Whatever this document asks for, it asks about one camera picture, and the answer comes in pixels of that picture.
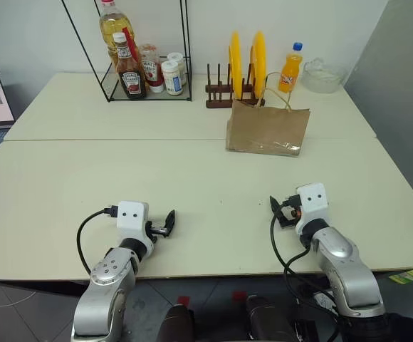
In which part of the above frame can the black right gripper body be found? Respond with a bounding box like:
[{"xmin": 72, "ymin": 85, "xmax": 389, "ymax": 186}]
[{"xmin": 279, "ymin": 194, "xmax": 303, "ymax": 229}]

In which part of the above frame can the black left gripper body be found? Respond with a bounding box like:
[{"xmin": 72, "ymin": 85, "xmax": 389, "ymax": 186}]
[{"xmin": 145, "ymin": 221, "xmax": 167, "ymax": 239}]

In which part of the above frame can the brown paper bag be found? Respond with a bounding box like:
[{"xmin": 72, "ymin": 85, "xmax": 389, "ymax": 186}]
[{"xmin": 224, "ymin": 71, "xmax": 312, "ymax": 157}]

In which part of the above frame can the white sneaker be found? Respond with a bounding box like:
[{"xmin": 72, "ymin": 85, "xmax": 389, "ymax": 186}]
[{"xmin": 312, "ymin": 288, "xmax": 336, "ymax": 311}]

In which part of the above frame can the dark rounded shape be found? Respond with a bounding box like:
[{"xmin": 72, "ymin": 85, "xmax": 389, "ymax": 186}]
[
  {"xmin": 245, "ymin": 294, "xmax": 297, "ymax": 342},
  {"xmin": 155, "ymin": 304, "xmax": 196, "ymax": 342}
]

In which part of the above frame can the dark wooden plate rack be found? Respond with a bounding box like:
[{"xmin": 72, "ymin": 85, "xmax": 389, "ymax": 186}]
[{"xmin": 205, "ymin": 63, "xmax": 266, "ymax": 110}]

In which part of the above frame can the orange soda bottle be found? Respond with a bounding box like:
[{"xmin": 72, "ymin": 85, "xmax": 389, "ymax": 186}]
[{"xmin": 278, "ymin": 41, "xmax": 305, "ymax": 95}]

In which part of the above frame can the clear glass bowl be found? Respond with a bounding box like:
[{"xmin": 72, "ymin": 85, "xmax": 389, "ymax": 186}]
[{"xmin": 300, "ymin": 57, "xmax": 348, "ymax": 95}]

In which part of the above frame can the green yellow package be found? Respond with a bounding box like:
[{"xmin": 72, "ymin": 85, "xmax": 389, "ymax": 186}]
[{"xmin": 387, "ymin": 267, "xmax": 413, "ymax": 286}]

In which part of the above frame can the white spice jar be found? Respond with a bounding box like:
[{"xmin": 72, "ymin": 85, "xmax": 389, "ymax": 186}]
[
  {"xmin": 167, "ymin": 51, "xmax": 187, "ymax": 86},
  {"xmin": 160, "ymin": 60, "xmax": 184, "ymax": 97}
]

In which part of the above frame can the yellow plate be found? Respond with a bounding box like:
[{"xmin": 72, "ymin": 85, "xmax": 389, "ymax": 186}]
[
  {"xmin": 228, "ymin": 31, "xmax": 245, "ymax": 101},
  {"xmin": 249, "ymin": 31, "xmax": 268, "ymax": 100}
]

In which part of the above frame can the glass Heinz ketchup bottle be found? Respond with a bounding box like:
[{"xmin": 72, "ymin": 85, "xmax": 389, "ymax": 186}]
[{"xmin": 114, "ymin": 32, "xmax": 148, "ymax": 100}]

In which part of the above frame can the red-label glass jar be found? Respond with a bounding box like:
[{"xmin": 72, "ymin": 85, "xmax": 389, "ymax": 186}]
[{"xmin": 138, "ymin": 43, "xmax": 165, "ymax": 95}]

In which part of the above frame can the large cooking oil bottle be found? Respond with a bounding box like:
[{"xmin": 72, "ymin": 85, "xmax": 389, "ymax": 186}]
[{"xmin": 98, "ymin": 0, "xmax": 135, "ymax": 69}]

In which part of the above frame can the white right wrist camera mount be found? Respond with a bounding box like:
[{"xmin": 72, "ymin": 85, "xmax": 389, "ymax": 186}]
[{"xmin": 294, "ymin": 182, "xmax": 330, "ymax": 233}]

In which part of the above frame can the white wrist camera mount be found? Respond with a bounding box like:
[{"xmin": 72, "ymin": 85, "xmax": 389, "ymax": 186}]
[
  {"xmin": 294, "ymin": 182, "xmax": 330, "ymax": 233},
  {"xmin": 116, "ymin": 200, "xmax": 150, "ymax": 247}
]

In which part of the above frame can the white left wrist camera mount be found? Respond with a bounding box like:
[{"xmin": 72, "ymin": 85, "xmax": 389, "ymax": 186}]
[{"xmin": 116, "ymin": 200, "xmax": 150, "ymax": 247}]

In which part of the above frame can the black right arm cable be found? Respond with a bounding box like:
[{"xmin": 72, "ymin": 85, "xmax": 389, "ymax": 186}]
[{"xmin": 270, "ymin": 212, "xmax": 340, "ymax": 336}]

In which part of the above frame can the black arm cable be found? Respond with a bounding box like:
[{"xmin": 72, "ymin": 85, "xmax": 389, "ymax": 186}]
[
  {"xmin": 270, "ymin": 212, "xmax": 340, "ymax": 336},
  {"xmin": 76, "ymin": 205, "xmax": 120, "ymax": 276}
]

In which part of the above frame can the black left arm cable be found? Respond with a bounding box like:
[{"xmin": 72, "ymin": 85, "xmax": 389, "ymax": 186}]
[{"xmin": 76, "ymin": 205, "xmax": 120, "ymax": 276}]

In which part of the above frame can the black wire shelf frame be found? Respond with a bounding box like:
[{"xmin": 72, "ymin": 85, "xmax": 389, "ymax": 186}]
[{"xmin": 61, "ymin": 0, "xmax": 194, "ymax": 104}]

